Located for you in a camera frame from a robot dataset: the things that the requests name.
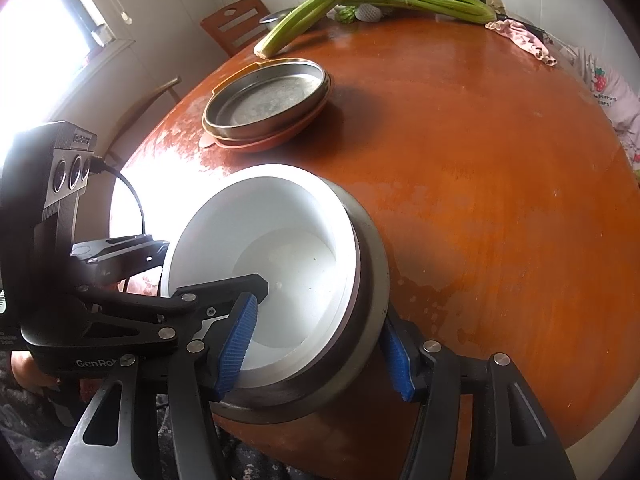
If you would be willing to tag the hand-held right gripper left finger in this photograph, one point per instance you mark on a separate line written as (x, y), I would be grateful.
(235, 345)

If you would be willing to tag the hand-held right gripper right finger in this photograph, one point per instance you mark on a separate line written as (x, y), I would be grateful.
(400, 360)

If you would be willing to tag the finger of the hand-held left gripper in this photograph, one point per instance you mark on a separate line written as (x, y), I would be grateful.
(225, 290)
(130, 252)

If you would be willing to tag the large steel bowl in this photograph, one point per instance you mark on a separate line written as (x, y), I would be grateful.
(372, 280)

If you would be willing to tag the red paper bowl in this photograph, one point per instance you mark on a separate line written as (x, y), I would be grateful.
(280, 220)

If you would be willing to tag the yellow shell-shaped plate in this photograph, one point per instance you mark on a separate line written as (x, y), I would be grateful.
(230, 136)

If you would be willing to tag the orange plastic plate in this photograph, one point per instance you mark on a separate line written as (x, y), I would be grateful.
(270, 142)

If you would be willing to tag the round steel plate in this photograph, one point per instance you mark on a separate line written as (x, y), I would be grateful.
(265, 100)

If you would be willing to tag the person's left hand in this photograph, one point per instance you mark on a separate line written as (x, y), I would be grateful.
(30, 367)

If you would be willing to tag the wooden armchair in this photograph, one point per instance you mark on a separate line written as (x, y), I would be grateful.
(155, 92)

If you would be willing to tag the window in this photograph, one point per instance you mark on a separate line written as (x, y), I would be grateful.
(35, 30)

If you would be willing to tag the wooden slotted chair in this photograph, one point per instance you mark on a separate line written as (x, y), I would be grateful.
(212, 27)

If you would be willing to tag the small steel bowl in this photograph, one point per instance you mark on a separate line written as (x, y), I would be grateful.
(272, 19)

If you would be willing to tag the white foam fruit net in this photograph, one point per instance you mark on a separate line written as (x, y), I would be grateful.
(370, 12)

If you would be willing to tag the pink strawberry print jacket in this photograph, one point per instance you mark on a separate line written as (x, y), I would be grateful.
(605, 90)

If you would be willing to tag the pink crumpled cloth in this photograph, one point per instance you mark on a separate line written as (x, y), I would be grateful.
(520, 37)

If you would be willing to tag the black flat object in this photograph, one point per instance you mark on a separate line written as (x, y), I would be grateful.
(537, 30)

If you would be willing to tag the wrapped green celery bunch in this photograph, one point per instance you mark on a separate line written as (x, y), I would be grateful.
(440, 4)

